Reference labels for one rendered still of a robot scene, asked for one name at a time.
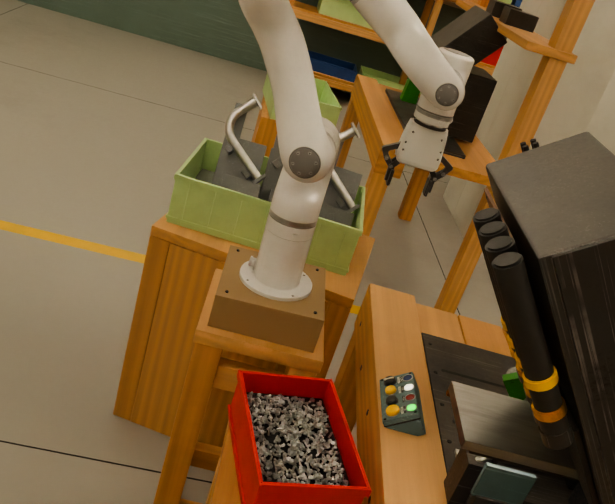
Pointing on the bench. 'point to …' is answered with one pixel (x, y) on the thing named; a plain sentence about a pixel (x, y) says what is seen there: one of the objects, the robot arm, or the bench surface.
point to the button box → (410, 421)
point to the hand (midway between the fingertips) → (407, 185)
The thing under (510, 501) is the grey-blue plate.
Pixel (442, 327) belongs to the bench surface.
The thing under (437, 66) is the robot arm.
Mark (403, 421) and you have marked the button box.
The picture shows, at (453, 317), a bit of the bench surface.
